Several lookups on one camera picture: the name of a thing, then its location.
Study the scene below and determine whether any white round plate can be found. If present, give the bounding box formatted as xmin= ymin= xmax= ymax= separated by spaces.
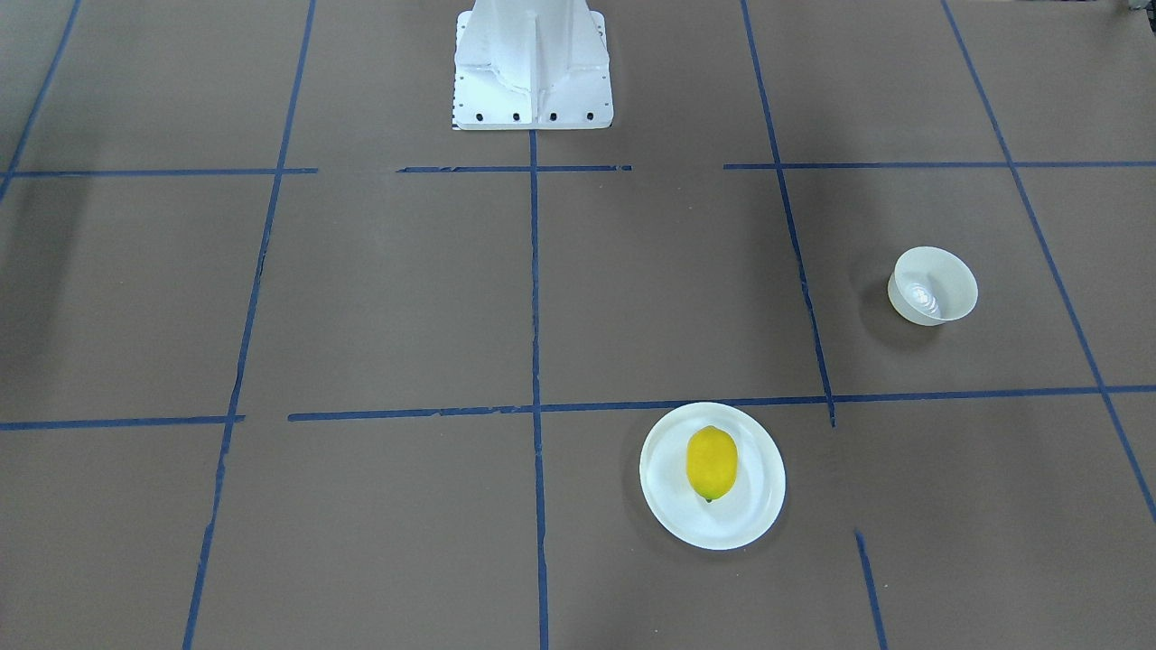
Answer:
xmin=639 ymin=402 xmax=786 ymax=551

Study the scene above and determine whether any white plastic bowl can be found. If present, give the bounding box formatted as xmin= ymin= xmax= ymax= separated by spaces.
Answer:
xmin=887 ymin=246 xmax=979 ymax=328

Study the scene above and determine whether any yellow lemon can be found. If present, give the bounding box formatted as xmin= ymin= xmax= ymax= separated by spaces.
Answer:
xmin=686 ymin=424 xmax=739 ymax=503

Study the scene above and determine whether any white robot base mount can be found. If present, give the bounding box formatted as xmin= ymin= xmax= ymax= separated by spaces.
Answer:
xmin=452 ymin=1 xmax=615 ymax=131

